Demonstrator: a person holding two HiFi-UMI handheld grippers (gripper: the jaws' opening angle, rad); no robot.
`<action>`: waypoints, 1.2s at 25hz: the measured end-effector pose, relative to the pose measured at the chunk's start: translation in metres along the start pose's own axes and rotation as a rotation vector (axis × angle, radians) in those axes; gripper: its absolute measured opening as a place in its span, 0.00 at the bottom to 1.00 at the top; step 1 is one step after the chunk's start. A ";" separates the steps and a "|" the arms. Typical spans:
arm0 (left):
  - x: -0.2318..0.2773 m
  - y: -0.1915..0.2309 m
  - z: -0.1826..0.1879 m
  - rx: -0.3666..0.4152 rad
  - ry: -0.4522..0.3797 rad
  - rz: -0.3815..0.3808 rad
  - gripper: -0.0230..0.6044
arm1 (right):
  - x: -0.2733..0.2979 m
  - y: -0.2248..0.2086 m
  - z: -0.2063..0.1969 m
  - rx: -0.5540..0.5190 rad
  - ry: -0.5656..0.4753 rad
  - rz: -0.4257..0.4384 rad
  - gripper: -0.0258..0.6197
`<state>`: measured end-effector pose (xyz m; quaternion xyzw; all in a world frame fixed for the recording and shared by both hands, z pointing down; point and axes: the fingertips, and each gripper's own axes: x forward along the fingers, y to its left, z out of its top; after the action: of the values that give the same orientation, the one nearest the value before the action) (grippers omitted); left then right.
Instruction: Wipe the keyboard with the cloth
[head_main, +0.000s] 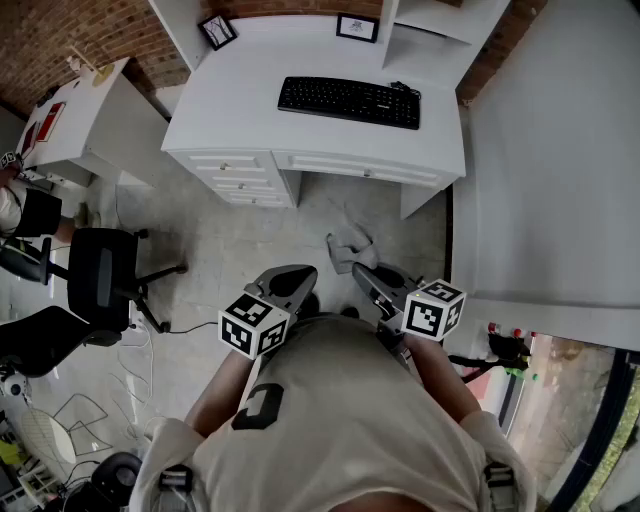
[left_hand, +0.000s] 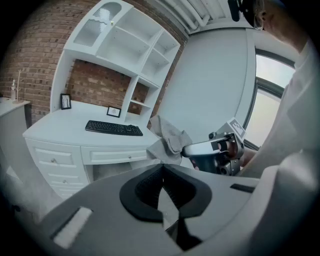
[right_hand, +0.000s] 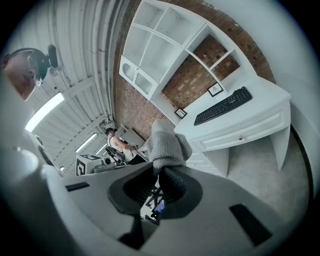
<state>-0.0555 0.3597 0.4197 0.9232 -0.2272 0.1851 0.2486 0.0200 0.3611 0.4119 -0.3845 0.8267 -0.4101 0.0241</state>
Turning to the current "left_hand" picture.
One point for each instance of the beige t-shirt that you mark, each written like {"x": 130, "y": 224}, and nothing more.
{"x": 287, "y": 125}

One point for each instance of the small white desk drawer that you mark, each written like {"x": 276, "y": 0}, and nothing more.
{"x": 53, "y": 157}
{"x": 65, "y": 178}

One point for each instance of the white desk with hutch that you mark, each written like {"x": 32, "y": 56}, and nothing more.
{"x": 125, "y": 42}

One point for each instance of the hutch glass door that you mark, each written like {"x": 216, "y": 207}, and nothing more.
{"x": 92, "y": 32}

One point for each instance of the white pipes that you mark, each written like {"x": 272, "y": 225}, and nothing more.
{"x": 197, "y": 15}

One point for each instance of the person's head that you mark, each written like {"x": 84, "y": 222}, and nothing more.
{"x": 280, "y": 22}

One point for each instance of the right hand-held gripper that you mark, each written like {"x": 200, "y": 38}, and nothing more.
{"x": 233, "y": 126}

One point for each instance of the wide white desk drawer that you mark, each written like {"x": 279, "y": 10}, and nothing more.
{"x": 112, "y": 156}

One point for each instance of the small white figurine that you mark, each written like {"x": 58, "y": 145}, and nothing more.
{"x": 13, "y": 93}

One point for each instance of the white side cabinet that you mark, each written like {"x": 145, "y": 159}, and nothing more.
{"x": 10, "y": 125}

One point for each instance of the black keyboard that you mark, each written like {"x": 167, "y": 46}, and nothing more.
{"x": 112, "y": 127}

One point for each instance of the wooden jewellery stand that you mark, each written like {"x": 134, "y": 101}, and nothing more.
{"x": 18, "y": 101}

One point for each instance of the grey cloth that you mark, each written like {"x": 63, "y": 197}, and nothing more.
{"x": 170, "y": 135}

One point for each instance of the person's right hand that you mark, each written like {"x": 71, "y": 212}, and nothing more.
{"x": 226, "y": 147}

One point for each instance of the black frame tree picture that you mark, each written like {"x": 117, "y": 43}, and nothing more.
{"x": 65, "y": 102}

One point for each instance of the dark-framed window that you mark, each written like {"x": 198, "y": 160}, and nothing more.
{"x": 265, "y": 107}

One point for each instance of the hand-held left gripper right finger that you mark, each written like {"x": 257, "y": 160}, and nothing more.
{"x": 225, "y": 200}

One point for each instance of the person's right forearm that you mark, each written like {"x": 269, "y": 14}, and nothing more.
{"x": 248, "y": 157}

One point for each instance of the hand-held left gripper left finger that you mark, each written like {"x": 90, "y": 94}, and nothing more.
{"x": 112, "y": 225}

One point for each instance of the black frame small drawing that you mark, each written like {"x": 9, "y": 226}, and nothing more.
{"x": 113, "y": 112}

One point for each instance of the black head-worn camera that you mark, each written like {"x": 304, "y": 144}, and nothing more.
{"x": 235, "y": 10}

